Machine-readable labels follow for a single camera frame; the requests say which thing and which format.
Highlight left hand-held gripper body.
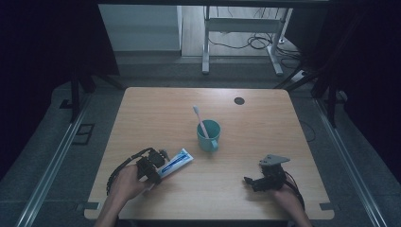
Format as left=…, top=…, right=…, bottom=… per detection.
left=135, top=148, right=166, bottom=183

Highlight thin black floor cable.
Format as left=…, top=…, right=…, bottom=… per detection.
left=299, top=119, right=317, bottom=143

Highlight white desk frame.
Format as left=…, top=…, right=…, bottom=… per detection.
left=201, top=5, right=293, bottom=77

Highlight dark curtain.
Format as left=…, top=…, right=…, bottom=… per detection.
left=0, top=0, right=120, bottom=183
left=310, top=0, right=401, bottom=185

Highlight person's left hand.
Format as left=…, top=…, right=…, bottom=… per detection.
left=110, top=164, right=154, bottom=202

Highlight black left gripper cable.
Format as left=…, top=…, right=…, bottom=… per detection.
left=106, top=147, right=155, bottom=196

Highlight black floor cables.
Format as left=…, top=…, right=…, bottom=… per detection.
left=207, top=31, right=305, bottom=61

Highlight teal cup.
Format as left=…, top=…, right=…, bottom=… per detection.
left=196, top=118, right=222, bottom=154

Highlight metal floor rail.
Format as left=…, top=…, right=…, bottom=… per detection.
left=14, top=94, right=93, bottom=227
left=313, top=97, right=380, bottom=227

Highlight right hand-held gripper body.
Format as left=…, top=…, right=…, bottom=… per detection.
left=252, top=153, right=291, bottom=193

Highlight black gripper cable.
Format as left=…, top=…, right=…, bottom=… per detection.
left=106, top=147, right=155, bottom=196
left=284, top=170, right=306, bottom=211

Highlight white and blue toothpaste tube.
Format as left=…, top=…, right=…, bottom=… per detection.
left=157, top=148, right=195, bottom=180

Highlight white power strip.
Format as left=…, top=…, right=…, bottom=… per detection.
left=288, top=70, right=307, bottom=85

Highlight person's right hand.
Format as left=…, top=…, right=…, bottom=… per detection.
left=271, top=183, right=301, bottom=216

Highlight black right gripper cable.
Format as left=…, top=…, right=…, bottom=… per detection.
left=284, top=170, right=306, bottom=211

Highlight white toothbrush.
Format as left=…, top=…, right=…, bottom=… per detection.
left=192, top=105, right=210, bottom=140

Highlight black metal stand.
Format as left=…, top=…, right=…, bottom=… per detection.
left=59, top=70, right=126, bottom=125
left=273, top=61, right=340, bottom=129

